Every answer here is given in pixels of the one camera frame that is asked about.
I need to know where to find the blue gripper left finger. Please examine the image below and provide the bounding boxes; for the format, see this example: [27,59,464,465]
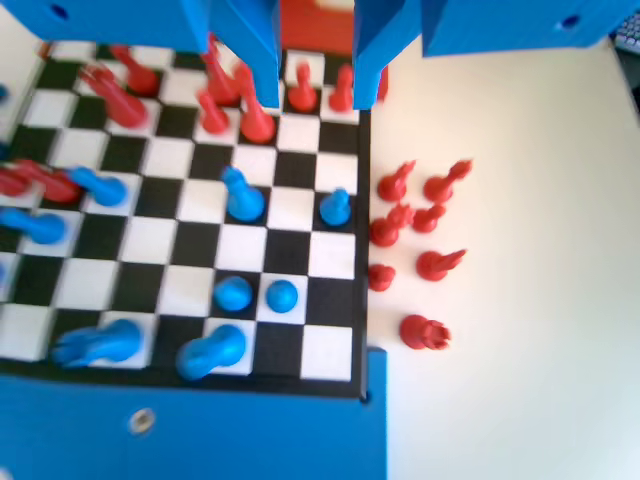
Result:
[209,0,282,110]

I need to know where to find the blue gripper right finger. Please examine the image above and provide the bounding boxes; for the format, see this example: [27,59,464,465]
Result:
[353,0,424,111]

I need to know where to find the blue chess pawn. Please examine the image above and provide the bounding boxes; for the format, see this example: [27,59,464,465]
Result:
[69,166,129,207]
[211,275,254,313]
[318,186,352,229]
[0,208,67,246]
[264,279,300,313]

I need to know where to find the red chess rook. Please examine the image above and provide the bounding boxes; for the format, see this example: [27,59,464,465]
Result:
[78,66,149,129]
[399,313,453,351]

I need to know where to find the blue chess rook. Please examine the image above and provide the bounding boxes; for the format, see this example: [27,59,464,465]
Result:
[49,318,145,370]

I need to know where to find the blue pieces on board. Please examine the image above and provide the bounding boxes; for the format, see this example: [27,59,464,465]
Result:
[0,346,389,480]

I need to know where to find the red plastic stand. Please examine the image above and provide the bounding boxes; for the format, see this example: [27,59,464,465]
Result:
[278,0,390,103]

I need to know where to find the black and white chessboard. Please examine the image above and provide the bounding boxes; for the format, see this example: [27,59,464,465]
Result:
[0,38,372,402]

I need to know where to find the grey keyboard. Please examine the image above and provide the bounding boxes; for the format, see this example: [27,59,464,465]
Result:
[607,9,640,121]

